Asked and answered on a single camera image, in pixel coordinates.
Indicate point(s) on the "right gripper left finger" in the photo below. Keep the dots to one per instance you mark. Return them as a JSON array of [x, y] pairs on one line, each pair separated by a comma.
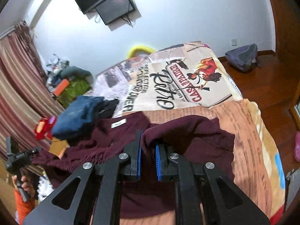
[[93, 193]]

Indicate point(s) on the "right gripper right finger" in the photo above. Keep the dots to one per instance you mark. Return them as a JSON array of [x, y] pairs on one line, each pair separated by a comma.
[[203, 193]]

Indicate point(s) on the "maroon button shirt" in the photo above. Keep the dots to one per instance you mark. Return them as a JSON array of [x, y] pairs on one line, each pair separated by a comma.
[[197, 138]]

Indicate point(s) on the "person left hand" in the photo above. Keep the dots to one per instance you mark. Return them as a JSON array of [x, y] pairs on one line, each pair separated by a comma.
[[26, 183]]

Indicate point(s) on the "red plush flower toy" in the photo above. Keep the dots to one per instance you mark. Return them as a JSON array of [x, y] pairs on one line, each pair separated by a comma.
[[44, 128]]

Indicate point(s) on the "striped red gold curtain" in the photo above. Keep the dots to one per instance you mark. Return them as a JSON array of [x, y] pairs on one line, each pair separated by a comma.
[[24, 96]]

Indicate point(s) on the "folded blue jeans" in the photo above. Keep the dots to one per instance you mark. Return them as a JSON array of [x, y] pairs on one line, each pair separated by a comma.
[[79, 114]]

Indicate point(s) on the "orange box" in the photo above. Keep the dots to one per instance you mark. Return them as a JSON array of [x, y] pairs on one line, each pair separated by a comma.
[[61, 87]]

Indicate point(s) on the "folded black garment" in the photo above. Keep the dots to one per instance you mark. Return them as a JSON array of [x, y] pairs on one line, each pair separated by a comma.
[[105, 109]]

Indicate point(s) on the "green camouflage storage box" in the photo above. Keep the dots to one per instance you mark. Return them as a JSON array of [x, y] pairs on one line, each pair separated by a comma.
[[77, 86]]

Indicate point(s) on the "clutter pile of papers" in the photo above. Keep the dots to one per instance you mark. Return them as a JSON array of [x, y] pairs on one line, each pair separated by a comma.
[[54, 67]]

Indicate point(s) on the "grey green pillow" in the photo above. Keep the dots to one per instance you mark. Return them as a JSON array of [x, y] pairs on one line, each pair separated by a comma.
[[74, 71]]

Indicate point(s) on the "pink croc shoe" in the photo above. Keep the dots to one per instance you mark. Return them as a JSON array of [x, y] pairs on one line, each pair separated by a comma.
[[297, 147]]

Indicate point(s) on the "printed newspaper bedspread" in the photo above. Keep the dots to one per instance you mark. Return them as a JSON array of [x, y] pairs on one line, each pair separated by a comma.
[[188, 79]]

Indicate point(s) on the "grey backpack on floor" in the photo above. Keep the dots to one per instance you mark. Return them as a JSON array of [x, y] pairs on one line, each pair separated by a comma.
[[243, 58]]

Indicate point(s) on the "yellow curved foam tube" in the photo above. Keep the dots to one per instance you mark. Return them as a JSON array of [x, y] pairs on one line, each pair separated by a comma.
[[139, 48]]

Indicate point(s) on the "wooden wardrobe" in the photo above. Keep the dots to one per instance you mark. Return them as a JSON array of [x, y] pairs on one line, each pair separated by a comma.
[[286, 23]]

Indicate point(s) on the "small wall monitor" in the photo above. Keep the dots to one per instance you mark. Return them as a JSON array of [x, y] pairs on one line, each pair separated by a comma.
[[111, 10]]

